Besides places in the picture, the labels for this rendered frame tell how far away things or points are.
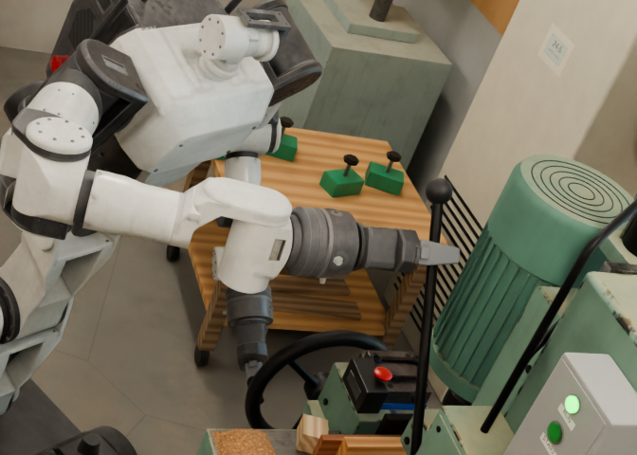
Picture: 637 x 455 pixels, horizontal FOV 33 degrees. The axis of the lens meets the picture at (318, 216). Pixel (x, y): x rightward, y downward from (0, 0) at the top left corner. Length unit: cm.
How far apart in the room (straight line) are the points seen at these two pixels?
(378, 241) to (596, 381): 37
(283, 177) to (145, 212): 184
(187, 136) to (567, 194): 60
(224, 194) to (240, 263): 9
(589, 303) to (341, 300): 219
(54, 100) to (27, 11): 302
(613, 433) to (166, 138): 86
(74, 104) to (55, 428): 134
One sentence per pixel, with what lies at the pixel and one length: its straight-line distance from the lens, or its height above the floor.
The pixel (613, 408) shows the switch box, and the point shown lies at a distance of 108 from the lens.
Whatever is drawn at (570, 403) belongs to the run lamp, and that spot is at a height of 146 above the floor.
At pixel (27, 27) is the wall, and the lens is 448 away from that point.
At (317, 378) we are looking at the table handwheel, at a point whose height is 83.
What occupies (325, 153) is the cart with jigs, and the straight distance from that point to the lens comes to 331.
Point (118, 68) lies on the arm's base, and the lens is 157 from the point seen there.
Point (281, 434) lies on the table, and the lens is 173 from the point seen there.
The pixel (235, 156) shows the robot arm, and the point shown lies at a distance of 211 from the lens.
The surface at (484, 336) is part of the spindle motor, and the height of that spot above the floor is 130.
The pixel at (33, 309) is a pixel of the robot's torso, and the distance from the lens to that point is 214.
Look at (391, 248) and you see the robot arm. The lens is 135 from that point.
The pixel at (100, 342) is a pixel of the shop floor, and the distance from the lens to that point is 315.
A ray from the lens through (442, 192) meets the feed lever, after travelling 137.
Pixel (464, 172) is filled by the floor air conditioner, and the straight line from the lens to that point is 335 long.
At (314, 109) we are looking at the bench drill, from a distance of 369.
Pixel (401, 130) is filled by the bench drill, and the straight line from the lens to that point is 389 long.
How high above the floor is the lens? 206
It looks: 31 degrees down
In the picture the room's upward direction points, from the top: 22 degrees clockwise
